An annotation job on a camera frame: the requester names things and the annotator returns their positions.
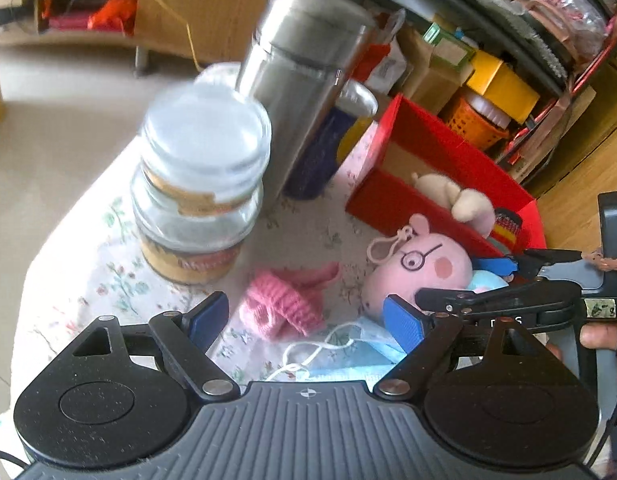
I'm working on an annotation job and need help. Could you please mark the beige plush toy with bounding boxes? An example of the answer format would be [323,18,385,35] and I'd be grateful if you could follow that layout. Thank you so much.
[410,172,496,237]

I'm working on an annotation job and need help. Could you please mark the red metallic frame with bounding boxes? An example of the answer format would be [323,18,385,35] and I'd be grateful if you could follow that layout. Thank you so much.
[496,17,617,166]

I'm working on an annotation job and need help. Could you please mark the green box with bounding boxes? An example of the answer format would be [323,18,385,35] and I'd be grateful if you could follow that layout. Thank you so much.
[421,22,478,72]

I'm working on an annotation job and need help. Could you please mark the glass jar brown label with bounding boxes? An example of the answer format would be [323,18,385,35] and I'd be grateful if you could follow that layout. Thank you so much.
[130,170,265,287]

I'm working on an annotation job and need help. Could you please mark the pink braided cord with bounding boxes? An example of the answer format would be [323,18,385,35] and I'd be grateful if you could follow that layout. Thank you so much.
[580,251,617,273]

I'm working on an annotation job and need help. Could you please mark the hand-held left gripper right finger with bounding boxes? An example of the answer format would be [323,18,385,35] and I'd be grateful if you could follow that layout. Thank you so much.
[373,294,554,401]

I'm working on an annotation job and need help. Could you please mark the red cardboard box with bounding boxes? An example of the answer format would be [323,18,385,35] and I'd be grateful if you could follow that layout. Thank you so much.
[345,93,548,262]

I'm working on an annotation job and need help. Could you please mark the wooden cupboard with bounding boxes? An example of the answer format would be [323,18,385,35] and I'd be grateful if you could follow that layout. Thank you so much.
[509,47,617,263]

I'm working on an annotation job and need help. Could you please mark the brown cardboard box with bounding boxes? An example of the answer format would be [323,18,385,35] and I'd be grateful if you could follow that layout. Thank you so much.
[397,25,470,117]

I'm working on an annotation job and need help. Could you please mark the pink knitted sock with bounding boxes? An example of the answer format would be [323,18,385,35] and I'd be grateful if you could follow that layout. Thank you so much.
[237,261,341,342]

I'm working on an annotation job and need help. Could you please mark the clear round lid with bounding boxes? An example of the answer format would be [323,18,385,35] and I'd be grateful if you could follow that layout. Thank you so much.
[195,62,242,93]

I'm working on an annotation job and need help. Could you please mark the orange plastic basket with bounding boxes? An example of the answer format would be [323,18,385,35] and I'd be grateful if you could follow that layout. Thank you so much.
[445,95,510,152]

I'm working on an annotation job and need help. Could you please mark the striped red yellow cloth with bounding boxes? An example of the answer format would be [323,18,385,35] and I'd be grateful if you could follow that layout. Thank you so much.
[490,209,523,252]

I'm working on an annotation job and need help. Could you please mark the person's right hand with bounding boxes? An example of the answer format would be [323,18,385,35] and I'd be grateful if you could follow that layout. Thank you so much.
[545,323,617,361]

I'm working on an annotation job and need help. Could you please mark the pink pot lid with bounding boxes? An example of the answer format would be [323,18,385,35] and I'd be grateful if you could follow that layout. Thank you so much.
[511,0,582,63]

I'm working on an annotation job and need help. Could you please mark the clear bag red print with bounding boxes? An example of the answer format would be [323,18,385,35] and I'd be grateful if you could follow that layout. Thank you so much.
[530,0,610,57]

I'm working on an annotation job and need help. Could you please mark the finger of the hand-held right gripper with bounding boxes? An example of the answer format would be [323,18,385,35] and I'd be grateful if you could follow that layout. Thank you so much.
[416,282,583,329]
[471,248,585,281]

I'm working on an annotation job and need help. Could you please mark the pink pig plush toy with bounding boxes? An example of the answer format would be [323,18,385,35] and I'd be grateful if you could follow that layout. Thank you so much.
[363,213,473,320]

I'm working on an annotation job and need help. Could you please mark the red and white plastic bag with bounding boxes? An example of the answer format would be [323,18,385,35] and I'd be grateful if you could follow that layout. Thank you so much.
[357,9,408,97]

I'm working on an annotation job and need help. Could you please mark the yellow box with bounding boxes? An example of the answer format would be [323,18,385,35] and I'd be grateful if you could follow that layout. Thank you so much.
[465,50,541,124]

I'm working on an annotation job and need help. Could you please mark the red orange bags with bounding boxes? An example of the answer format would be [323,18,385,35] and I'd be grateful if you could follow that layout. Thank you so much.
[38,0,142,37]

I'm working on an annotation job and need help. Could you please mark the floral tablecloth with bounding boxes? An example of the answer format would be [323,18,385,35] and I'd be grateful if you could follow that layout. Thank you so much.
[0,105,409,476]

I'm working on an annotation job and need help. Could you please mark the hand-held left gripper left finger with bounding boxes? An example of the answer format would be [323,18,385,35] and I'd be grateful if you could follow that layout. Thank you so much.
[71,291,240,401]

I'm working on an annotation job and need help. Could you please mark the white ribbed container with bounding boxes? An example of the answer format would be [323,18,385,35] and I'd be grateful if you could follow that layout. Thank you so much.
[463,87,513,129]

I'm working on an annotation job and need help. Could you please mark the wooden low cabinet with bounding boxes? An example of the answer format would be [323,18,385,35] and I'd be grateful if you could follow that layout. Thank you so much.
[0,0,347,78]

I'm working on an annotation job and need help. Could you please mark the yellow cable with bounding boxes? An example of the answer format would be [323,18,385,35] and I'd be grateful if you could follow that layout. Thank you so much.
[142,0,202,73]

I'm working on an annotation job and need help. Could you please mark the stainless steel thermos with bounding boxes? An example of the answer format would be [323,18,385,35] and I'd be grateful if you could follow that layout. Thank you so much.
[235,0,378,213]

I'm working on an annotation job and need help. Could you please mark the black metal rack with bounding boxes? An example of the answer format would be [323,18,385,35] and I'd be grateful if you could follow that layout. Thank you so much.
[346,0,617,103]

